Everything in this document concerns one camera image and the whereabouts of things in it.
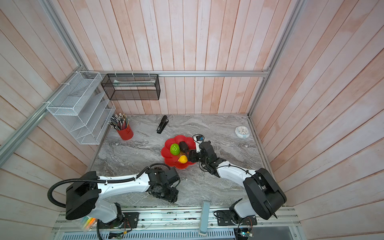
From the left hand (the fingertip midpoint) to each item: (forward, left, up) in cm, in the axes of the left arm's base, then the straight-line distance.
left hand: (170, 202), depth 77 cm
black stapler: (+57, +9, 0) cm, 58 cm away
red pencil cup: (+42, +34, +3) cm, 54 cm away
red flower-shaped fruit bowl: (+25, 0, -1) cm, 25 cm away
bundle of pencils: (+43, +35, +15) cm, 58 cm away
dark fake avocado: (+33, -6, +3) cm, 33 cm away
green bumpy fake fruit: (+30, -1, +4) cm, 30 cm away
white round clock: (+47, -49, 0) cm, 68 cm away
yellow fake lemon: (+25, -6, +1) cm, 25 cm away
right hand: (+27, -10, +7) cm, 30 cm away
